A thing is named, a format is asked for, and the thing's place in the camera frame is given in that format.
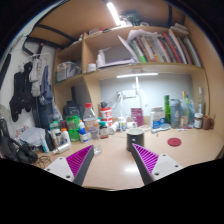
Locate black bag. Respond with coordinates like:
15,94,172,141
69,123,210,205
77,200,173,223
62,100,82,119

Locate white bottle, orange cap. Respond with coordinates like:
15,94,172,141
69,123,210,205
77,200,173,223
60,127,72,145

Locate wooden shelf unit with books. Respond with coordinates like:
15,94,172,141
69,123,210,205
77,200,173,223
53,23,211,129

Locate white bottle, blue label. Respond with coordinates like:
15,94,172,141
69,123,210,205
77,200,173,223
118,116,128,132

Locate grey shaker bottle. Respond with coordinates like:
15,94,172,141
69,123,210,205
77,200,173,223
169,98,182,129

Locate black mug, white inside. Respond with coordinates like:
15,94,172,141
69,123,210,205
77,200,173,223
125,127,146,153

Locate black hanging garment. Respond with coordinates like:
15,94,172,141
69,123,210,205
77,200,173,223
8,61,34,123

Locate clear bottle, yellow cap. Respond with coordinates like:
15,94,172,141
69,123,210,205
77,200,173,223
179,90,188,127

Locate black headphones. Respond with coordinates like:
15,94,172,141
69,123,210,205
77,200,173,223
0,133,39,164

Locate brown mug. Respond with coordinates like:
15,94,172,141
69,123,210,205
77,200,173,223
202,114,216,131

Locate white cable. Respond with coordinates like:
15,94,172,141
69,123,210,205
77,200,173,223
114,76,148,118

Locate blue hairbrush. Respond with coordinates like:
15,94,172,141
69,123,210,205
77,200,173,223
150,123,172,134

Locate dark brown supplement bottle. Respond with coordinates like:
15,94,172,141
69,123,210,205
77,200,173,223
98,121,110,140

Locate blue-lidded white box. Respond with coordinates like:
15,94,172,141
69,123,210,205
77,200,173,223
78,131,91,143

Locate white-lidded jar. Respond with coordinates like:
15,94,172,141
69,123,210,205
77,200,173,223
193,112,204,130

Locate white wall power outlet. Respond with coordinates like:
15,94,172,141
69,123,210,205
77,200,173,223
120,89,138,99

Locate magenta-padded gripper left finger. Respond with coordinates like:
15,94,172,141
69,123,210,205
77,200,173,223
44,144,95,187

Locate magenta carton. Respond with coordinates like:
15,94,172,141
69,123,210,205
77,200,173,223
130,107,144,128

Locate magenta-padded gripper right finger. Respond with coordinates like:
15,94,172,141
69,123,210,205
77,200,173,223
130,143,184,186

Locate small clear glass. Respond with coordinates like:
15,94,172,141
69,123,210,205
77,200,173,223
93,143,103,156

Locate flat round red coaster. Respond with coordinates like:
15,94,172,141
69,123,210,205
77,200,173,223
167,137,183,147

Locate ceiling tube light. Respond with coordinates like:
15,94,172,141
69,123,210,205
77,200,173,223
106,1,123,27

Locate green lidded jar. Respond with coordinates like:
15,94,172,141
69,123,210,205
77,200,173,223
67,128,81,143
65,115,80,131

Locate silver tube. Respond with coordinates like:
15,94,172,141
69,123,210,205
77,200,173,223
52,142,72,155

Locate white and blue box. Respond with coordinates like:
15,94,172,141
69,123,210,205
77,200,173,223
149,106,167,130

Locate tall clear glass bottle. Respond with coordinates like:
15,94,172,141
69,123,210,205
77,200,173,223
197,87,206,116

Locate tall green bottle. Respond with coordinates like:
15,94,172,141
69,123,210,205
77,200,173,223
163,94,171,125

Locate white hanging garment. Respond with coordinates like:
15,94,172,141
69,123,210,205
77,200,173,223
29,58,45,98

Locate blue hanging garment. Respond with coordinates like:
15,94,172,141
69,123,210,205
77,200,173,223
38,64,55,112

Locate under-shelf light bar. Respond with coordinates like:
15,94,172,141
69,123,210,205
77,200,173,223
115,72,160,79

